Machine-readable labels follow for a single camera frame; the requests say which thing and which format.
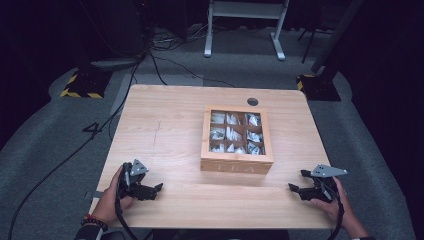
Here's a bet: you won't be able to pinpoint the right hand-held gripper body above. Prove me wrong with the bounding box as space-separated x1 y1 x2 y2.
310 163 349 203

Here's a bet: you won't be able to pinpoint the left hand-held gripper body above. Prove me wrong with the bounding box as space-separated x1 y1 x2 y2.
118 158 158 202

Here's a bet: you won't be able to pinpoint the wooden tea box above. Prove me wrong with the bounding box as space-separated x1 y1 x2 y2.
199 104 275 175

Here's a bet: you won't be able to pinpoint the person's right hand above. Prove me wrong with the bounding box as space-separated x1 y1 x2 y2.
309 176 355 229

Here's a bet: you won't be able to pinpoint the person's left hand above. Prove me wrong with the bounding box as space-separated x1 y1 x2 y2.
91 166 136 225

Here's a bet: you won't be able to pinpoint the grey tape strip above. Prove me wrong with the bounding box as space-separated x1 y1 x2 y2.
83 190 105 201

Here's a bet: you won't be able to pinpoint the pile of white tea packets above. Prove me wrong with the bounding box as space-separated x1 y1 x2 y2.
209 111 266 156

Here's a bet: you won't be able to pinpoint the yellow striped black stand base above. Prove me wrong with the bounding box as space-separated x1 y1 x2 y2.
60 67 113 100
296 73 342 102

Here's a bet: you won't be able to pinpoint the black tripod legs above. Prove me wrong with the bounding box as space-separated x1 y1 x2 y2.
297 27 335 65

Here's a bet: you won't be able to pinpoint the dark slanted stand pole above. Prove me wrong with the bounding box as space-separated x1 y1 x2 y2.
311 0 365 75

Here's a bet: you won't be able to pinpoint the left hand-held gripper cable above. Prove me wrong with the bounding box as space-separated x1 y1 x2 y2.
114 191 139 240

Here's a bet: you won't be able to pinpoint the hand-held gripper cable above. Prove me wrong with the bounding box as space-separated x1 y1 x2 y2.
114 191 139 240
327 196 346 240

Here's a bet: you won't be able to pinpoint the right hand-held gripper cable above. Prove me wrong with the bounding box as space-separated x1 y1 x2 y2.
327 196 346 240

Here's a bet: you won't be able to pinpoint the dark bead bracelet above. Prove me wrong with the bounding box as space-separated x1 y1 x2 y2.
80 214 110 233

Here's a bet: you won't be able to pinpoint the long black floor cable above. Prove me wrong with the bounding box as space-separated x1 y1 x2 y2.
7 54 148 240

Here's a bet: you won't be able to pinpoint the thin black floor cable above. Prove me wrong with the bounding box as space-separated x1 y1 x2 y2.
147 49 236 88

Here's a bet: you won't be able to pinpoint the tangle of floor cables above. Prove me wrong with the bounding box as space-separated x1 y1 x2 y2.
149 21 215 52

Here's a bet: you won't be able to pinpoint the white desk frame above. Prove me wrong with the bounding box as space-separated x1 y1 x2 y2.
203 0 291 62

